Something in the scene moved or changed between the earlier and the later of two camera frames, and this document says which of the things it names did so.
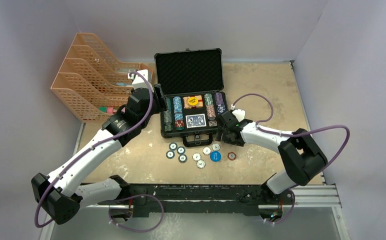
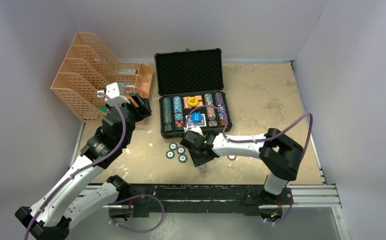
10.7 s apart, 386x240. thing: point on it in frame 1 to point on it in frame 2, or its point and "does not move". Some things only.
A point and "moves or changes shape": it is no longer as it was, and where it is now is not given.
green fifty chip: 180,150 does not move
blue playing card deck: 197,120 does not move
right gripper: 225,139 to 199,162
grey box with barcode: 124,70 does not move
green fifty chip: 170,154 does not move
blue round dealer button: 215,156 moves or changes shape
